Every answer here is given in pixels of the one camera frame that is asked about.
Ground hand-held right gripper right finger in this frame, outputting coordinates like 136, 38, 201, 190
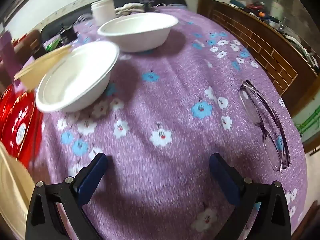
209, 152, 292, 240

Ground assorted clutter pile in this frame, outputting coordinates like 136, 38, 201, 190
230, 0, 320, 73

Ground white paper bowl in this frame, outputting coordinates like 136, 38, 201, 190
35, 41, 120, 113
97, 12, 178, 53

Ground white plastic jar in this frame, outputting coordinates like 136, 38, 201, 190
90, 0, 116, 27

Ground brown armchair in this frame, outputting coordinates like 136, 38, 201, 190
14, 29, 43, 55

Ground red glass plate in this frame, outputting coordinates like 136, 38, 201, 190
0, 84, 43, 167

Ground purple-framed eyeglasses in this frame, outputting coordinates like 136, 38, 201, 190
237, 80, 291, 172

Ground green packet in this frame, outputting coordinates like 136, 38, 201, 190
46, 39, 62, 52

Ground wooden brick-pattern cabinet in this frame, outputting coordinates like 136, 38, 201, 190
197, 0, 320, 120

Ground purple floral tablecloth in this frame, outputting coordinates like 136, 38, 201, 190
27, 6, 308, 240

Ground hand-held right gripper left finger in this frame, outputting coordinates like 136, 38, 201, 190
25, 152, 109, 240

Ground white knitted gloves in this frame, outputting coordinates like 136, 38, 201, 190
115, 2, 145, 15

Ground beige plastic bowl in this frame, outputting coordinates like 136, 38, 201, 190
14, 44, 73, 89
0, 142, 35, 240

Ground black leather sofa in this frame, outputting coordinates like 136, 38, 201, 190
40, 0, 188, 43

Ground purple thermos bottle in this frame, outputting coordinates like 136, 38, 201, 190
0, 31, 19, 70

